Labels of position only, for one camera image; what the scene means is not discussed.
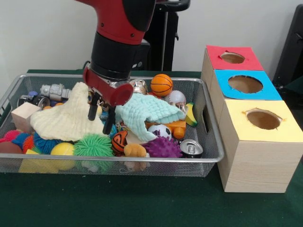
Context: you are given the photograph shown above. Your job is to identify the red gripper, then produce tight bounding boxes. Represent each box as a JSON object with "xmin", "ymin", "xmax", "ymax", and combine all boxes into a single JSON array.
[{"xmin": 82, "ymin": 65, "xmax": 134, "ymax": 135}]

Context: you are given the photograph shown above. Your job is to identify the cream knitted cloth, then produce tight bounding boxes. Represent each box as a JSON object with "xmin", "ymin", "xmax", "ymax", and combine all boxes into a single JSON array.
[{"xmin": 30, "ymin": 82, "xmax": 107, "ymax": 142}]

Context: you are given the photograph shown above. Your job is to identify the mint green knitted cloth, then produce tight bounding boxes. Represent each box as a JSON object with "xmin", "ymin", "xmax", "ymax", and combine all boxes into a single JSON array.
[{"xmin": 115, "ymin": 94, "xmax": 185, "ymax": 142}]

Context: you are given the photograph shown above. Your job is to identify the silver mesh bin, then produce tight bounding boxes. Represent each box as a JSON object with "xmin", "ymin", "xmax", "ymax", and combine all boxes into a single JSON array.
[{"xmin": 0, "ymin": 73, "xmax": 224, "ymax": 179}]

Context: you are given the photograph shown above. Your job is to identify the wooden three-hole box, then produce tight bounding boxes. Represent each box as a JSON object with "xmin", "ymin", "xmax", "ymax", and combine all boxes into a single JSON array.
[{"xmin": 200, "ymin": 44, "xmax": 303, "ymax": 193}]

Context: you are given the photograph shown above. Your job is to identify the green koosh ball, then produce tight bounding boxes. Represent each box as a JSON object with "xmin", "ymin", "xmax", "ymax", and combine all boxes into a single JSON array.
[{"xmin": 74, "ymin": 134, "xmax": 114, "ymax": 157}]

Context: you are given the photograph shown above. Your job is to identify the brown teddy bear plush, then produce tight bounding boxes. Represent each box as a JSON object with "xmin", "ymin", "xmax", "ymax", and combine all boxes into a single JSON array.
[{"xmin": 123, "ymin": 143, "xmax": 147, "ymax": 158}]

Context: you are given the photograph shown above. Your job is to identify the toy soccer ball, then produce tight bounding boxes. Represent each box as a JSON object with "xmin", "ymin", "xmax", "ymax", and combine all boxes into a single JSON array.
[{"xmin": 148, "ymin": 124, "xmax": 172, "ymax": 140}]

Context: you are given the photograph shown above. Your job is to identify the orange toy basketball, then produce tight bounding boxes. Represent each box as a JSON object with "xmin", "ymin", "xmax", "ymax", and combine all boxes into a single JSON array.
[{"xmin": 151, "ymin": 73, "xmax": 173, "ymax": 97}]

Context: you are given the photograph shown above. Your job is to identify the purple spiky ball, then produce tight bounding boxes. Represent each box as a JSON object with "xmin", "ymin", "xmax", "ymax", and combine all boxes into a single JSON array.
[{"xmin": 143, "ymin": 136, "xmax": 183, "ymax": 158}]

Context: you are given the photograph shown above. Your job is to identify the white toy baseball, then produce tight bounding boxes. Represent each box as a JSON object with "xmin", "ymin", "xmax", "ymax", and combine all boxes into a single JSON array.
[{"xmin": 165, "ymin": 90, "xmax": 187, "ymax": 106}]

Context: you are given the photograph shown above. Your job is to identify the yellow toy banana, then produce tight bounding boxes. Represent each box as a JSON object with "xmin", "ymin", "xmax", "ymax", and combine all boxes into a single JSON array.
[{"xmin": 184, "ymin": 102, "xmax": 198, "ymax": 127}]

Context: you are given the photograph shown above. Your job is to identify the silver drink can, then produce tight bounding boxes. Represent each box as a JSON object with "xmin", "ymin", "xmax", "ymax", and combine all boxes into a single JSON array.
[{"xmin": 179, "ymin": 139, "xmax": 204, "ymax": 158}]

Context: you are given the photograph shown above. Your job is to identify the dark green table cloth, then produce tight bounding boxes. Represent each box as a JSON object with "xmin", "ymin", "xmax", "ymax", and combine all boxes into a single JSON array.
[{"xmin": 0, "ymin": 69, "xmax": 303, "ymax": 227}]

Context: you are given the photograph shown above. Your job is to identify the dark green side-table cloth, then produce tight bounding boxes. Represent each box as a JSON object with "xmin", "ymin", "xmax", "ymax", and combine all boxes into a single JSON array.
[{"xmin": 280, "ymin": 77, "xmax": 303, "ymax": 95}]

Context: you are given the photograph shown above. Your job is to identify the black stand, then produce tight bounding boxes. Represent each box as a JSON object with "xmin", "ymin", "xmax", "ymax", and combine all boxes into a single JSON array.
[{"xmin": 272, "ymin": 4, "xmax": 303, "ymax": 83}]

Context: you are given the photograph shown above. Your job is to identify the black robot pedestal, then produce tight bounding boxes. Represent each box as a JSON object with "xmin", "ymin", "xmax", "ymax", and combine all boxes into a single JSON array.
[{"xmin": 142, "ymin": 0, "xmax": 191, "ymax": 71}]

